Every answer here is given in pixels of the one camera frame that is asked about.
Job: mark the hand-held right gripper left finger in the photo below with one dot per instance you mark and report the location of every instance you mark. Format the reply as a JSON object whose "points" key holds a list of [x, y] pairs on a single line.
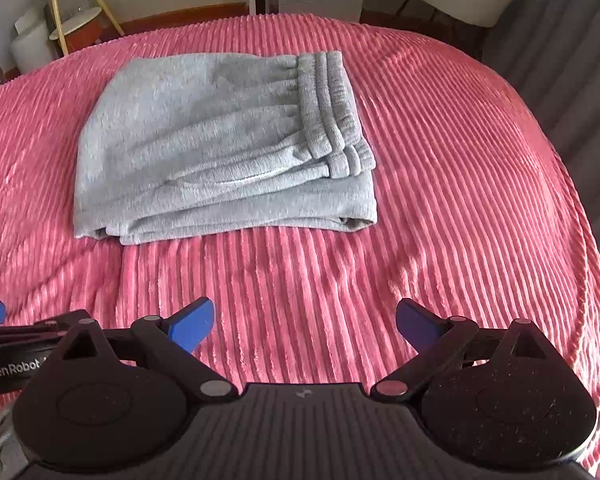
{"points": [[190, 325]]}

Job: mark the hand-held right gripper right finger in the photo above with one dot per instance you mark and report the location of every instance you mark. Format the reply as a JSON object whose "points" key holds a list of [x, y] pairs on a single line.
{"points": [[417, 325]]}

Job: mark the grey pants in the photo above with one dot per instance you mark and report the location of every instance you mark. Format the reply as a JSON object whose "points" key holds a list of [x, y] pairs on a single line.
{"points": [[205, 135]]}

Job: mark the grey knit clothing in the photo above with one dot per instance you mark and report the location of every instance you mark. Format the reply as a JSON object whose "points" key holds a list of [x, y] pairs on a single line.
{"points": [[5, 440]]}

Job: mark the pink ribbed blanket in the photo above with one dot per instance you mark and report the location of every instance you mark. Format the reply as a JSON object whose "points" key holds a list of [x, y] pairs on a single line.
{"points": [[305, 280]]}

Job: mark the white cylindrical container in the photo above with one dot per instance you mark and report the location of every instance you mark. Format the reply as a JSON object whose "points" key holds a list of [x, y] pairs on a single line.
{"points": [[32, 50]]}

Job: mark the gold-legged side table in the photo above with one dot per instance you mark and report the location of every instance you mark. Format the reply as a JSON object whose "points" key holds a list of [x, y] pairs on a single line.
{"points": [[75, 22]]}

